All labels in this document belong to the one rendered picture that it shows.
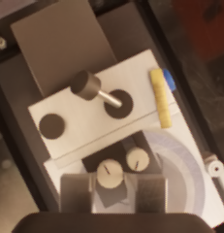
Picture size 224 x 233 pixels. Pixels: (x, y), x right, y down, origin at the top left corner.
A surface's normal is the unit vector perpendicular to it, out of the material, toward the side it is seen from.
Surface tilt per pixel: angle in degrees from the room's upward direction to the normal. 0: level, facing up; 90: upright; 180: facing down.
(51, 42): 90
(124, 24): 90
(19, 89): 90
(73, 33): 90
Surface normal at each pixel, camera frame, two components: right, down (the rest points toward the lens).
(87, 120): 0.03, 0.00
